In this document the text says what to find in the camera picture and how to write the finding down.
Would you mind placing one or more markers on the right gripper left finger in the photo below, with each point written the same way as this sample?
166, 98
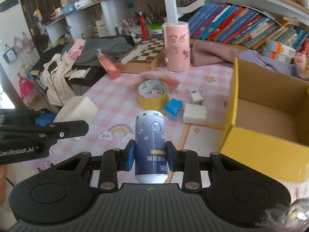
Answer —
113, 161

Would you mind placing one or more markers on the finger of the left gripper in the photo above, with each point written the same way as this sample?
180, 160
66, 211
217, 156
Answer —
45, 118

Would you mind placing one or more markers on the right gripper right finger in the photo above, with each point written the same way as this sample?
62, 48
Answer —
186, 161

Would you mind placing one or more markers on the white foam block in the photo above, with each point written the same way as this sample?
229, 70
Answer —
79, 111

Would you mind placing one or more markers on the large white power adapter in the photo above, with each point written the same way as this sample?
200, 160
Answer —
195, 114

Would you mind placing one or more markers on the blue plastic clip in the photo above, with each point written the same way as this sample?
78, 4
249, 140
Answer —
172, 108

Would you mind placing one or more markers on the yellow tape roll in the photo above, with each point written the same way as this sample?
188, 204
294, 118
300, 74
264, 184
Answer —
152, 94

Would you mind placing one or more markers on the pink rabbit plush glove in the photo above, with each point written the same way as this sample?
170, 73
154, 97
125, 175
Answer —
167, 78

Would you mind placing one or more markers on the pink checkered tablecloth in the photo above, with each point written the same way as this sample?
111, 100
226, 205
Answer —
118, 106

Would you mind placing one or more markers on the small white charger cube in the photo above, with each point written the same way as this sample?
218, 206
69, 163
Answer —
196, 99

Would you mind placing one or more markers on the pink glove on cloth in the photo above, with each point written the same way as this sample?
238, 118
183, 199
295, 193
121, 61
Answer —
77, 48

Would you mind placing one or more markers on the pink water bottle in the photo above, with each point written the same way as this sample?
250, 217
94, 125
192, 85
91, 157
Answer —
109, 66

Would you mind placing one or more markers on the yellow cardboard box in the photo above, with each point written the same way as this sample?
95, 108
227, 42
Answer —
266, 123

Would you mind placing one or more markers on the wooden chessboard box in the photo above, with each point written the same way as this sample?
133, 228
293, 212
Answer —
145, 56

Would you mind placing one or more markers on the grey cloth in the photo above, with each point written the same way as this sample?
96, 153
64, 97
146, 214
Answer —
114, 47

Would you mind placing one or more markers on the pink cylindrical container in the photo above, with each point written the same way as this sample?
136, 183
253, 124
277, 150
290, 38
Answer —
177, 45

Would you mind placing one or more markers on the orange white box lower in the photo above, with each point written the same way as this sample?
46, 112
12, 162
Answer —
276, 56

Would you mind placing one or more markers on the orange white box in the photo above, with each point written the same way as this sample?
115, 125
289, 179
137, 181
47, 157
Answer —
280, 48
276, 56

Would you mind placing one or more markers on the orange white box upper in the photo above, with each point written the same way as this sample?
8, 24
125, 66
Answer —
280, 48

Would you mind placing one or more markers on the pink pig figurine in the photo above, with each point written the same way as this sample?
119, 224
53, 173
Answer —
300, 61

